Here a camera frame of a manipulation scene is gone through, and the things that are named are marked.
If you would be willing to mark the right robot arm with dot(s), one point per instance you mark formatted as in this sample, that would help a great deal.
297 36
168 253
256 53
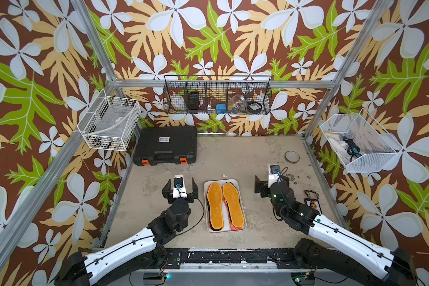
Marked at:
329 246

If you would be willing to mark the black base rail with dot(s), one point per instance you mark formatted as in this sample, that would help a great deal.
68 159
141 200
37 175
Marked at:
174 258

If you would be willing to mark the orange fuzzy insole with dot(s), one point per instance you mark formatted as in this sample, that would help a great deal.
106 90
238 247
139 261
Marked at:
232 196
214 201

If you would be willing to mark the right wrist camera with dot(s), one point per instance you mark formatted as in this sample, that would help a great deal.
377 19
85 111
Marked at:
274 173

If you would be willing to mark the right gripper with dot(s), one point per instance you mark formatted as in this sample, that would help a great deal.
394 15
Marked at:
263 186

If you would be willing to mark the white storage tray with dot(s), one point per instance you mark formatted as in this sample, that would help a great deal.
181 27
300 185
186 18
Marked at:
224 210

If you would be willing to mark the aluminium frame post left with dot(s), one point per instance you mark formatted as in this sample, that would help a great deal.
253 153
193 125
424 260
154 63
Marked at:
83 11

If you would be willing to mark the black insole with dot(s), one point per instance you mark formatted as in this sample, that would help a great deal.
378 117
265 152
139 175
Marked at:
208 218

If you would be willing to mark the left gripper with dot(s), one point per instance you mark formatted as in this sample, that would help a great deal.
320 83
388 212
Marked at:
192 195

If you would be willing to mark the black tool case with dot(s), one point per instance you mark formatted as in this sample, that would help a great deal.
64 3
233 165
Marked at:
176 144

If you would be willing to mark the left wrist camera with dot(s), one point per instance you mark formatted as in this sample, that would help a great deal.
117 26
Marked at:
179 187

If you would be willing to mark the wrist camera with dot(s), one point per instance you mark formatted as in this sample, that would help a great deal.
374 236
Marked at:
274 173
179 187

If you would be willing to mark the white wire basket left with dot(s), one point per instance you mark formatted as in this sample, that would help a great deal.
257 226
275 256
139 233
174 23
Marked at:
110 122

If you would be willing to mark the white mesh basket right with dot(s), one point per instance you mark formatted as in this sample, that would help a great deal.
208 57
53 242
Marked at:
377 145

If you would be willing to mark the red patterned insole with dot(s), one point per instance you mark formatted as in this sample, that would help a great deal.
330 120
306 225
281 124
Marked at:
232 227

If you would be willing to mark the black wire basket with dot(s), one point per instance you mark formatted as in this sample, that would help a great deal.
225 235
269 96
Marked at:
198 94

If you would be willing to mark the blue handled tool in basket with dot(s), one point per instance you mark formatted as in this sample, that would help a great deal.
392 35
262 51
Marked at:
352 149

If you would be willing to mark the brown tape roll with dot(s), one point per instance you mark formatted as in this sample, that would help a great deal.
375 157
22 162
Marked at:
292 157

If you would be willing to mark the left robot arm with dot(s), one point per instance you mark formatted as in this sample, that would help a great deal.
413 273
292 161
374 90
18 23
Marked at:
144 250

